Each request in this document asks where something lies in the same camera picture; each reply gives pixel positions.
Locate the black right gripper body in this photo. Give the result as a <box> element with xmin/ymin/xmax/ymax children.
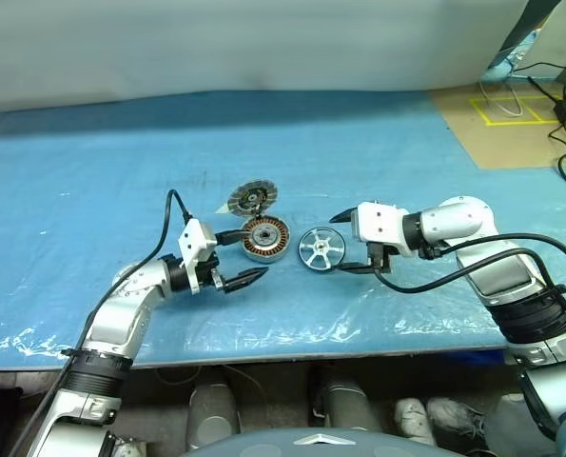
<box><xmin>365</xmin><ymin>240</ymin><xmax>394</xmax><ymax>275</ymax></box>

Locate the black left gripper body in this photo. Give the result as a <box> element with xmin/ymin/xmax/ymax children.
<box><xmin>199</xmin><ymin>250</ymin><xmax>232</xmax><ymax>294</ymax></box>

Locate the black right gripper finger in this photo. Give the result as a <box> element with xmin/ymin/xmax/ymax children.
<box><xmin>336</xmin><ymin>262</ymin><xmax>378</xmax><ymax>278</ymax></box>
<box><xmin>328</xmin><ymin>205</ymin><xmax>361</xmax><ymax>226</ymax></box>

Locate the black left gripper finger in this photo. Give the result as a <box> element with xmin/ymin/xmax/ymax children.
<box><xmin>223</xmin><ymin>266</ymin><xmax>270</xmax><ymax>293</ymax></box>
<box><xmin>213</xmin><ymin>228</ymin><xmax>252</xmax><ymax>247</ymax></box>

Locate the silver spoked rotor wheel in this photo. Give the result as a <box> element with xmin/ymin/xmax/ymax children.
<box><xmin>297</xmin><ymin>227</ymin><xmax>346</xmax><ymax>273</ymax></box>

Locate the round finned motor cover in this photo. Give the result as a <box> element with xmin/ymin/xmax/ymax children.
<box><xmin>227</xmin><ymin>179</ymin><xmax>279</xmax><ymax>218</ymax></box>

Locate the motor stator with copper windings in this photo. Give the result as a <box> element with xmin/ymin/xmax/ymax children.
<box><xmin>238</xmin><ymin>216</ymin><xmax>292</xmax><ymax>263</ymax></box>

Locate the dark rounded robot leg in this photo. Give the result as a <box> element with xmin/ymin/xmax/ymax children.
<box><xmin>186</xmin><ymin>380</ymin><xmax>239</xmax><ymax>448</ymax></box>
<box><xmin>318</xmin><ymin>378</ymin><xmax>383</xmax><ymax>432</ymax></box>

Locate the blue plastic table cover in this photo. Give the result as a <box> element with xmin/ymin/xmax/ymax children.
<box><xmin>0</xmin><ymin>89</ymin><xmax>566</xmax><ymax>370</ymax></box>

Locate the white sneaker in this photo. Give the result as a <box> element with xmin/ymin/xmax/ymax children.
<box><xmin>427</xmin><ymin>397</ymin><xmax>486</xmax><ymax>448</ymax></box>
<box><xmin>394</xmin><ymin>398</ymin><xmax>429</xmax><ymax>444</ymax></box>

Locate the cardboard sheet with yellow tape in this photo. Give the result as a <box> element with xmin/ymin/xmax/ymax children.
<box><xmin>427</xmin><ymin>85</ymin><xmax>566</xmax><ymax>170</ymax></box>

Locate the grey robot torso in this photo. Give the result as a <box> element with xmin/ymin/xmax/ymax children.
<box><xmin>180</xmin><ymin>426</ymin><xmax>439</xmax><ymax>457</ymax></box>

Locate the white backdrop sheet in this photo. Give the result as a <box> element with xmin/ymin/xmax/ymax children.
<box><xmin>0</xmin><ymin>0</ymin><xmax>526</xmax><ymax>115</ymax></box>

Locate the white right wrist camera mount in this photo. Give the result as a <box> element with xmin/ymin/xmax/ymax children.
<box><xmin>351</xmin><ymin>200</ymin><xmax>420</xmax><ymax>258</ymax></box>

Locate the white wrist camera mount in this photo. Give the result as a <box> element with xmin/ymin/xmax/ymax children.
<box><xmin>351</xmin><ymin>200</ymin><xmax>420</xmax><ymax>258</ymax></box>
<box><xmin>177</xmin><ymin>218</ymin><xmax>217</xmax><ymax>296</ymax></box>

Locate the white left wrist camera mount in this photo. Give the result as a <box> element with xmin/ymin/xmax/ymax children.
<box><xmin>177</xmin><ymin>218</ymin><xmax>217</xmax><ymax>296</ymax></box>

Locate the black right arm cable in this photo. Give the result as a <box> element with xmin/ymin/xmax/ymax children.
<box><xmin>375</xmin><ymin>231</ymin><xmax>566</xmax><ymax>334</ymax></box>

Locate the thin white cable loop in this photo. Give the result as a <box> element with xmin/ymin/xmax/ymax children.
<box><xmin>479</xmin><ymin>78</ymin><xmax>524</xmax><ymax>118</ymax></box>

